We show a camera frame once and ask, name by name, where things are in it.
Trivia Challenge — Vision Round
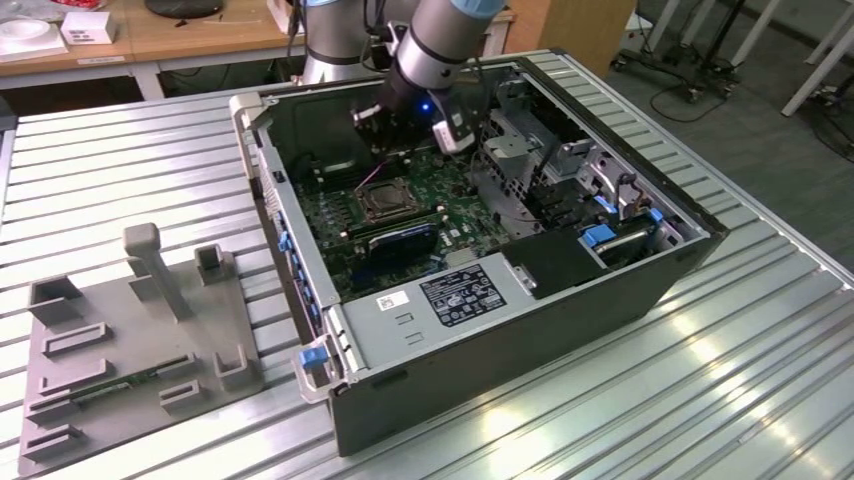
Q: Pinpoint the metal locking lever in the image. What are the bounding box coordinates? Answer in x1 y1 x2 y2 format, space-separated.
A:
357 161 388 192

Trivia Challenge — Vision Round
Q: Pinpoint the metal socket cover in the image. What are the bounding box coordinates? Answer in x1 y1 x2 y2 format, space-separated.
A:
356 178 419 221

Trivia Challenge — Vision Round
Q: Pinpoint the silver green CPU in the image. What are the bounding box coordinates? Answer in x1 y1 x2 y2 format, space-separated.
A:
368 184 407 210

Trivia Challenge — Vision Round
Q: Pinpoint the CPU socket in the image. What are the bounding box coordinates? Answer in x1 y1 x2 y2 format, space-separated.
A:
350 175 423 225

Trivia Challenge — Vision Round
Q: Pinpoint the black plastic drive cover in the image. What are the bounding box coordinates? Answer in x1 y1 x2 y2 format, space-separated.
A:
499 232 605 300

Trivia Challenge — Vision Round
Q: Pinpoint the silver metal drive cage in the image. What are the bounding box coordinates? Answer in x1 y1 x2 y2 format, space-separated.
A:
476 74 588 171

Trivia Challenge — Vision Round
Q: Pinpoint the green motherboard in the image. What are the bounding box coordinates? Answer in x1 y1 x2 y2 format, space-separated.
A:
296 149 512 304

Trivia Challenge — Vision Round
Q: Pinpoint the black graphics card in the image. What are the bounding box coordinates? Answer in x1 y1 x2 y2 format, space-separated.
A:
364 222 441 266

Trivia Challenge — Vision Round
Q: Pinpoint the wooden cabinet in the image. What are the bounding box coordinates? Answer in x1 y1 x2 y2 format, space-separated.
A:
537 0 633 80

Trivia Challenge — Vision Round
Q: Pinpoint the wooden desk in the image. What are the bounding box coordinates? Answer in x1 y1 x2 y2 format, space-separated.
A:
0 0 519 101

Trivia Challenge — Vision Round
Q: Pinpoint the black power supply label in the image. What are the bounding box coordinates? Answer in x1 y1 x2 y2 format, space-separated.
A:
417 263 507 329

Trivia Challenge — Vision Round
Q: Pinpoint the black monitor base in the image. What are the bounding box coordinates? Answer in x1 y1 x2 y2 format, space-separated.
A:
144 0 225 19

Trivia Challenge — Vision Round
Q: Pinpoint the grey power supply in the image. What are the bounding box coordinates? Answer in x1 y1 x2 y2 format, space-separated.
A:
325 251 537 389

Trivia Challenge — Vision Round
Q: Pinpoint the black wheeled stand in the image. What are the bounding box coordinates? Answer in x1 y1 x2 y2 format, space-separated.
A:
611 0 745 104

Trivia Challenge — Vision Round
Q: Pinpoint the dark grey PC case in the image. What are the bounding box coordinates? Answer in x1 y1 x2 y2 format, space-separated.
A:
228 48 729 459

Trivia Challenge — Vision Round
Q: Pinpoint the white cardboard box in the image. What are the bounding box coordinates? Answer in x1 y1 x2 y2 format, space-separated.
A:
58 12 118 47

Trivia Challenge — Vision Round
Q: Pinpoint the white round plastic dish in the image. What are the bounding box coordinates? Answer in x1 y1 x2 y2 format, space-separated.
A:
0 17 68 56

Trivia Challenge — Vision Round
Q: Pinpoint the grey parts rack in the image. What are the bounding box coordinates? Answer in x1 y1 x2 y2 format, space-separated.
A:
13 223 272 476

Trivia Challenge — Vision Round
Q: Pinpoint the green RAM stick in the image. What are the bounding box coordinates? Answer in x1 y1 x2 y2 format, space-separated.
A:
65 367 168 401

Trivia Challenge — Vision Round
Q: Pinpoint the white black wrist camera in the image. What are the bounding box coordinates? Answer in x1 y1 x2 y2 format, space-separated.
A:
429 94 479 156

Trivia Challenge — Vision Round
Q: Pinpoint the black hanging cable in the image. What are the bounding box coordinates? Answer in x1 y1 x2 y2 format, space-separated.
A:
278 0 301 59

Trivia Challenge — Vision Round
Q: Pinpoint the white table frame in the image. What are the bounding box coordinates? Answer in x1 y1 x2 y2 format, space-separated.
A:
643 0 781 69
779 0 854 119

